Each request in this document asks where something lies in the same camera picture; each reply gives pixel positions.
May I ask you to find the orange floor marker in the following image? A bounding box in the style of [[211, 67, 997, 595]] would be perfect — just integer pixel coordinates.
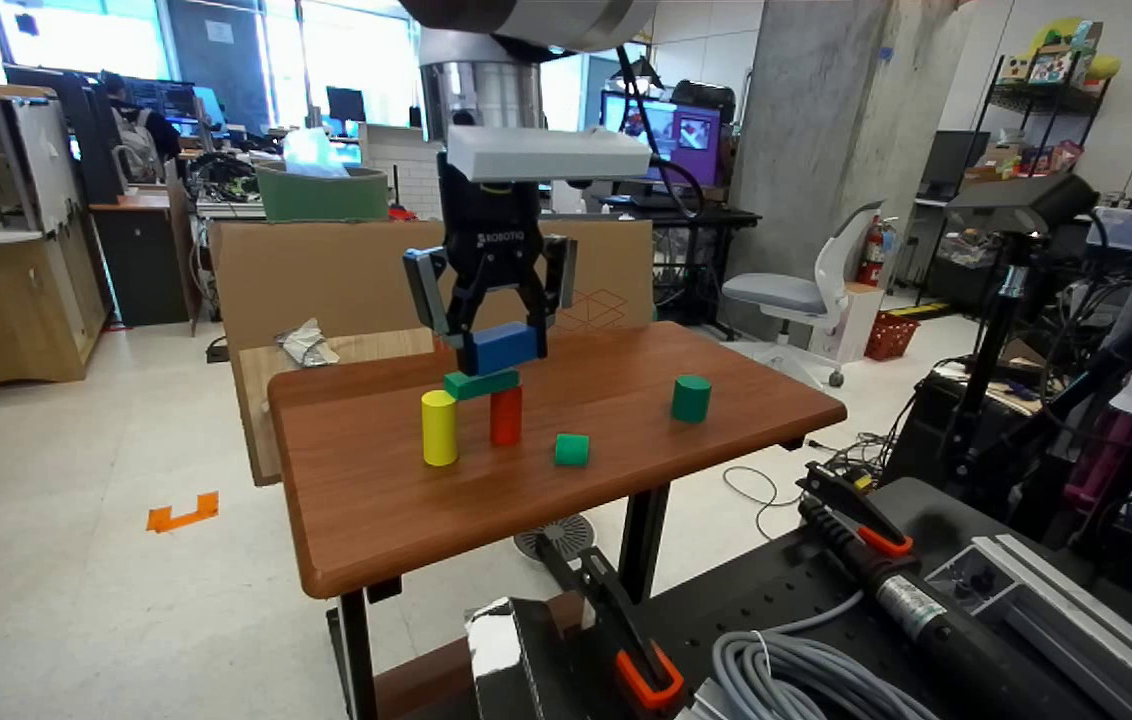
[[142, 487, 222, 536]]

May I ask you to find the dark low cabinet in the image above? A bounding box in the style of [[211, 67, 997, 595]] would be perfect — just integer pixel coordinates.
[[87, 198, 196, 334]]

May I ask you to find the green box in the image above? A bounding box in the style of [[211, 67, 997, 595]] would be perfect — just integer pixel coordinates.
[[255, 169, 397, 230]]

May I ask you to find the pink object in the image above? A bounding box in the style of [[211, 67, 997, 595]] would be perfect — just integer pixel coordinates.
[[1061, 395, 1132, 517]]

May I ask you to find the black desk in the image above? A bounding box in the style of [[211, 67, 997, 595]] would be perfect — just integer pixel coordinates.
[[588, 193, 761, 334]]

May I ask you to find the red upright block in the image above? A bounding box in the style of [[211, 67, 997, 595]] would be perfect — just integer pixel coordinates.
[[486, 385, 527, 454]]

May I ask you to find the red fire extinguisher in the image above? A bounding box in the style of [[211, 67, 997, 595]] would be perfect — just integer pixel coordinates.
[[855, 214, 893, 294]]

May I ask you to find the grey aluminium extrusion rail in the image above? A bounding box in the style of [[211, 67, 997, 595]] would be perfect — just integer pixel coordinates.
[[918, 533, 1132, 720]]

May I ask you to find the white plastic bag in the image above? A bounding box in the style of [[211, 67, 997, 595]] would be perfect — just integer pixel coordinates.
[[275, 316, 344, 374]]

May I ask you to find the large printed cardboard box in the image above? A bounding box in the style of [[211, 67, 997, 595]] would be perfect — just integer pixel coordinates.
[[211, 217, 661, 355]]

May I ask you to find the blue rectangular block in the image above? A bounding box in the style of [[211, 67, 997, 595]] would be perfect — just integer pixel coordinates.
[[465, 316, 542, 379]]

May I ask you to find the red bin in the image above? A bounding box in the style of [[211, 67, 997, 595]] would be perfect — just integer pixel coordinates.
[[863, 309, 918, 366]]

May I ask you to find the purple screen monitor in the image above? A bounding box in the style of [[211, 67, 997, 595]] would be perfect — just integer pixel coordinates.
[[595, 90, 729, 193]]

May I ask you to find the wooden lower table shelf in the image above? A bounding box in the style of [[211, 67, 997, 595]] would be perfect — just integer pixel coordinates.
[[370, 635, 477, 720]]

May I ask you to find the yellow cylinder block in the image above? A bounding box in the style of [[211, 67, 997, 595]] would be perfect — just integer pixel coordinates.
[[415, 385, 465, 473]]

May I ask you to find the green flat block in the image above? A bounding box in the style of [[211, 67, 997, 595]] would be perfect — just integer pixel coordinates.
[[439, 366, 522, 404]]

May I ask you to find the grey white office chair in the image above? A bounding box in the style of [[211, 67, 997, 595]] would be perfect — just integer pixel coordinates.
[[716, 198, 888, 394]]

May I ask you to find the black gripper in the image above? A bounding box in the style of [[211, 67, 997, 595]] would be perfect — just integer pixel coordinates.
[[400, 175, 579, 360]]

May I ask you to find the black camera stand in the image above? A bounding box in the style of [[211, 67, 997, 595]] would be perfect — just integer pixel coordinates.
[[947, 223, 1048, 443]]

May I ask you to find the dark metal frame rail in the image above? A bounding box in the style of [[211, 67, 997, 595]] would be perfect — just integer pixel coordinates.
[[458, 595, 556, 720]]

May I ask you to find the black perforated breadboard plate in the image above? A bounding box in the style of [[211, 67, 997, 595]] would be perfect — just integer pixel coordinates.
[[638, 473, 1132, 720]]

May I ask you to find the wooden cabinet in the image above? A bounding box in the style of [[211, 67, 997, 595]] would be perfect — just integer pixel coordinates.
[[0, 76, 113, 395]]

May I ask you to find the black clamp orange handle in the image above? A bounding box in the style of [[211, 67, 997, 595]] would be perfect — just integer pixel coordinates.
[[795, 465, 918, 564], [536, 523, 693, 718]]

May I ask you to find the concrete pillar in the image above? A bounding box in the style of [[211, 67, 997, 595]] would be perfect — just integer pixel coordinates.
[[729, 0, 941, 283]]

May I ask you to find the green half cylinder block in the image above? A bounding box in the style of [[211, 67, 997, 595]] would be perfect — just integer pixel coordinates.
[[551, 427, 595, 473]]

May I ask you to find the black shelf rack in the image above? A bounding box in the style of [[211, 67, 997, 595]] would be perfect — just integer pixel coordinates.
[[959, 18, 1121, 203]]

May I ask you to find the coiled grey cable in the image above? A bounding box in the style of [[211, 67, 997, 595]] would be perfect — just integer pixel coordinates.
[[677, 625, 941, 720]]

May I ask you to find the wooden table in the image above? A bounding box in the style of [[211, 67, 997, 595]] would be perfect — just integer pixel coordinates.
[[327, 478, 677, 720]]

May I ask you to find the white floor cable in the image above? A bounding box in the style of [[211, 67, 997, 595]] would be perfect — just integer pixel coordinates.
[[721, 460, 806, 543]]

